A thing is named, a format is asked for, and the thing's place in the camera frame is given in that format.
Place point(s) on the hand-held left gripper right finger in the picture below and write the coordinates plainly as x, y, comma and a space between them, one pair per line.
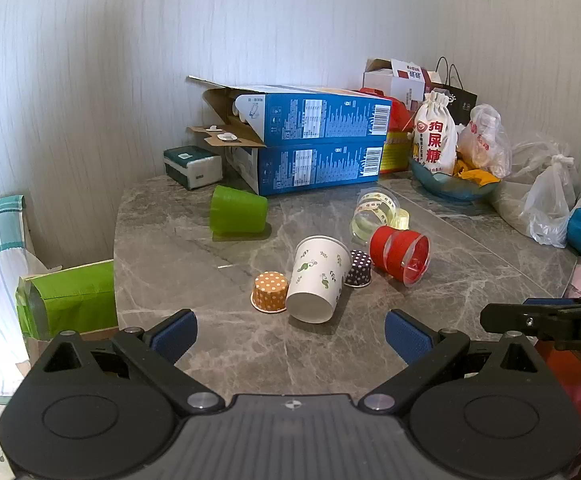
407, 336

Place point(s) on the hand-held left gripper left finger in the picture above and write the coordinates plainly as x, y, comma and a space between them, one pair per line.
174, 334

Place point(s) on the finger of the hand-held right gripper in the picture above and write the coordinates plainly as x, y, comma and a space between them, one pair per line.
550, 301
507, 319

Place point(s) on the white leaf-print paper cup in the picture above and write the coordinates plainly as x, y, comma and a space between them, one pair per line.
318, 275

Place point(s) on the dark polka-dot cupcake cup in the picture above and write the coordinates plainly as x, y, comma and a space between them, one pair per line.
359, 267

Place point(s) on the red clear plastic cup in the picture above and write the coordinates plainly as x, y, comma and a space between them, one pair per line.
395, 252

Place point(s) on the orange polka-dot cupcake cup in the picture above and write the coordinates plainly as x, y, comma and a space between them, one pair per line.
270, 291

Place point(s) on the clear yellow-patterned plastic cup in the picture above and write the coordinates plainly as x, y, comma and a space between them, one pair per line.
378, 210

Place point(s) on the green plastic cup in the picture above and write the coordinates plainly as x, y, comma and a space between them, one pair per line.
235, 210

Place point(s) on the orange object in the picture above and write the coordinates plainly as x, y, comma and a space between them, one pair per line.
565, 365

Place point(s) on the green taped box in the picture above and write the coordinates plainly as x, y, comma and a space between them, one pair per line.
70, 297

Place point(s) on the knotted clear plastic bag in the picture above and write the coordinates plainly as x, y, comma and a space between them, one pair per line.
540, 185

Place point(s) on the blue glass bowl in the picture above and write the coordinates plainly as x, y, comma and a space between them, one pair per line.
450, 187

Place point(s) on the yellow snack packet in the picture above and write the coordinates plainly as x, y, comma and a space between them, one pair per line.
477, 176

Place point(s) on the green white tissue pack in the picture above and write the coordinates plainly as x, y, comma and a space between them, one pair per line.
190, 165

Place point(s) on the clear plastic snack bag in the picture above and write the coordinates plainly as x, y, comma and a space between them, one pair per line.
487, 140

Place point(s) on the yellow red box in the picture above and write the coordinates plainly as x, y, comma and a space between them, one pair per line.
395, 152

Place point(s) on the closed blue cardboard box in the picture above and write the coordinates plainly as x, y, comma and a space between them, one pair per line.
315, 165

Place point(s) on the red packet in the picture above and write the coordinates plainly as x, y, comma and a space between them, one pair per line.
398, 115

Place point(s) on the black paper shopping bag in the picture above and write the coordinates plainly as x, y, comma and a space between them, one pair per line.
463, 97

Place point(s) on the open blue cardboard box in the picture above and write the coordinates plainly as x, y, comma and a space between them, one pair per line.
320, 117

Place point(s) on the white red carton box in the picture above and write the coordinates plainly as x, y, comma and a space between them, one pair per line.
395, 80

